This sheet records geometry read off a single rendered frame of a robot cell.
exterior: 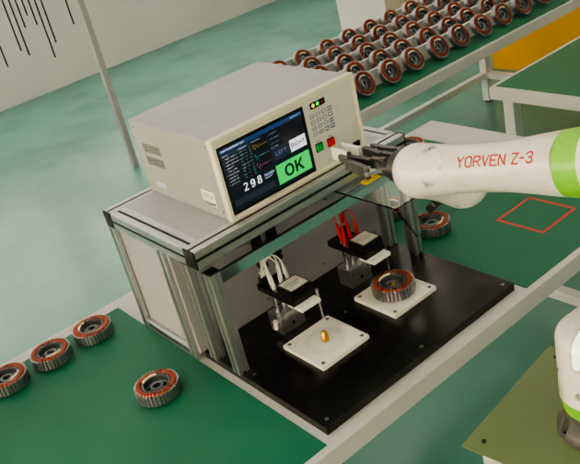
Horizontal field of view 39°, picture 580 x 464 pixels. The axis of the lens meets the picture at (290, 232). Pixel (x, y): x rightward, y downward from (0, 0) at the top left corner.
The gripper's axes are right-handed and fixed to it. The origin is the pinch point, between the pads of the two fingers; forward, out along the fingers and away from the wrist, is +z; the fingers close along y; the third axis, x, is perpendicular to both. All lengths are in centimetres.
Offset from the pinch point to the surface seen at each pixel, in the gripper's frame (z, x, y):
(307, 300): 0.8, -30.4, -20.2
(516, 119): 63, -58, 141
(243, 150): 9.8, 8.1, -21.1
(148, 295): 43, -32, -41
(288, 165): 9.7, -0.6, -10.1
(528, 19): 111, -44, 217
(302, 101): 9.9, 12.3, -2.0
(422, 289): -8.8, -40.1, 8.2
